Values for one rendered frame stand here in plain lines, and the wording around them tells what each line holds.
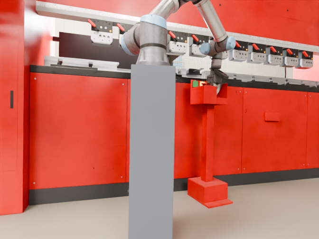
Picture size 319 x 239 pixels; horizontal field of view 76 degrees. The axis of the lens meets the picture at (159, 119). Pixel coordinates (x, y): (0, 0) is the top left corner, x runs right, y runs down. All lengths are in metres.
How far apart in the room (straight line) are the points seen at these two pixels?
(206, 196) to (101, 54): 1.58
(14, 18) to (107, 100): 0.68
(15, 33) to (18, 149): 0.65
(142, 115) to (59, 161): 0.81
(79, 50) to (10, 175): 1.26
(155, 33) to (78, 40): 1.38
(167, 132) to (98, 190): 0.84
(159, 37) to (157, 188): 0.62
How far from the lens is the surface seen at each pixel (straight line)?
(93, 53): 2.17
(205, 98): 1.37
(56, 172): 1.50
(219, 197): 1.51
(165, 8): 1.22
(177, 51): 1.74
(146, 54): 0.88
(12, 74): 1.42
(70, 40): 2.21
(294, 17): 2.60
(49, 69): 1.49
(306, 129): 2.38
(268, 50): 2.29
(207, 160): 1.47
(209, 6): 1.30
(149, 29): 0.92
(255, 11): 2.28
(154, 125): 0.82
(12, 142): 1.42
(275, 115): 2.05
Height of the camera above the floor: 0.57
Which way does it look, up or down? 1 degrees down
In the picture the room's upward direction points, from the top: 1 degrees clockwise
